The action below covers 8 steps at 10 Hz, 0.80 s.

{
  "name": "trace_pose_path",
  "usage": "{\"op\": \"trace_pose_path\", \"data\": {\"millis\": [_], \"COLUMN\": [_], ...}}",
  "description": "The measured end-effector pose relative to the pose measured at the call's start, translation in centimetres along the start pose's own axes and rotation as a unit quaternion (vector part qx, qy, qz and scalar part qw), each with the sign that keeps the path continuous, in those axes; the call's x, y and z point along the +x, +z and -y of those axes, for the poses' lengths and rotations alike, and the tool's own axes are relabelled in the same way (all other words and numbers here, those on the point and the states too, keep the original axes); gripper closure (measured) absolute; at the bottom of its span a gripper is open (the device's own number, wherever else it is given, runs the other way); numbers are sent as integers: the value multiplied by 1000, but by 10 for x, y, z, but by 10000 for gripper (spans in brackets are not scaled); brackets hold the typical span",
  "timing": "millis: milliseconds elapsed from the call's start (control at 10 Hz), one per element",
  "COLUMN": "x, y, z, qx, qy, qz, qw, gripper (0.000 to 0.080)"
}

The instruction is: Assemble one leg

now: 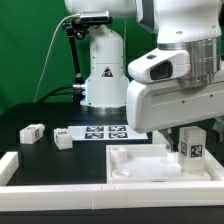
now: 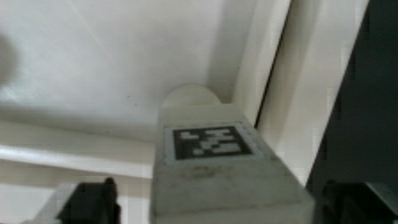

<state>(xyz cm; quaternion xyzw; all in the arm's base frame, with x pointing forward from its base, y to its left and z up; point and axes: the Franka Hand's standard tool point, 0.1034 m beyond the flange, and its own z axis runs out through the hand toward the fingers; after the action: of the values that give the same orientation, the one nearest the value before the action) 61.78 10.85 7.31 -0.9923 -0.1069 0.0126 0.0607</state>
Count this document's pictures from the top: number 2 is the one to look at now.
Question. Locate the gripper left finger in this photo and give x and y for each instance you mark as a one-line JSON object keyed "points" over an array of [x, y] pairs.
{"points": [[81, 204]]}

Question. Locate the white square table top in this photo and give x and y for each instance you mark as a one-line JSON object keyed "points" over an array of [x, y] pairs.
{"points": [[97, 54]]}

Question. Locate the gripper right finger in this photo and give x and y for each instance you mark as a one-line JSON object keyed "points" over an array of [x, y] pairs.
{"points": [[355, 203]]}

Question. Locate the white leg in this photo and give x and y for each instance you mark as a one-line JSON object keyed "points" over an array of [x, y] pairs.
{"points": [[222, 183]]}

